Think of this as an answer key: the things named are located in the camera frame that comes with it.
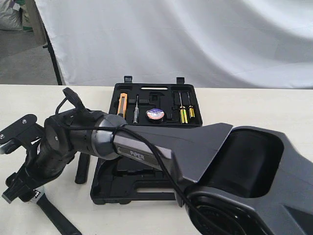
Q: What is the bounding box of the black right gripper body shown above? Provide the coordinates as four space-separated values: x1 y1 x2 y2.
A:
8 140 75 193

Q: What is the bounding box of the claw hammer black grip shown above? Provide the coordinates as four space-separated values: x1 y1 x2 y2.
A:
75 153 90 185

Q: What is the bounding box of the adjustable wrench black handle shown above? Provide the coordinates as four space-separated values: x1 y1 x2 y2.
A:
30 187 82 235

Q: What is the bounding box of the black plastic tool case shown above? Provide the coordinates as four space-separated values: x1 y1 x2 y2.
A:
89 75 204 205

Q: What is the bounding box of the PVC insulating tape roll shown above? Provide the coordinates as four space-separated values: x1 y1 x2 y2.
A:
146 108 165 121

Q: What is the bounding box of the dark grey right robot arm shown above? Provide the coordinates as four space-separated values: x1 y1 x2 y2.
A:
0 110 313 235

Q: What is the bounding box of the orange utility knife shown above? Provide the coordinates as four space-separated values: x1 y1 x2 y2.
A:
117 93 128 118

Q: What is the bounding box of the clear test pen screwdriver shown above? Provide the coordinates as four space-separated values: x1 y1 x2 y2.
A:
133 95 139 123

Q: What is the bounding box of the black backdrop stand pole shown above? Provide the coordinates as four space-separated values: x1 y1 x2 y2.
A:
42 22 63 86

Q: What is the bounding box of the green printed bag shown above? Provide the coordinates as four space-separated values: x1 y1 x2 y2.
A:
21 4 33 32

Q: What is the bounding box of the yellow black long screwdriver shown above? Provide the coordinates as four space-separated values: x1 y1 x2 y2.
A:
179 92 188 124

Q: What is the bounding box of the white sack bag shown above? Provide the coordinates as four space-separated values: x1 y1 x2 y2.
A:
0 0 22 31

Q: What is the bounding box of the yellow black short screwdriver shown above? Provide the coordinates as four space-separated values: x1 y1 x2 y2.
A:
187 92 195 118

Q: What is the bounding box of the white backdrop cloth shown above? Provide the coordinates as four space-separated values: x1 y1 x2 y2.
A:
36 0 313 89

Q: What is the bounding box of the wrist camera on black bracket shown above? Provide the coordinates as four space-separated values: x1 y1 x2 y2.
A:
0 114 44 154

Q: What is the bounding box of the black camera cable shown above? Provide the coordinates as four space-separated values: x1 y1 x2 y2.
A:
54 88 247 235

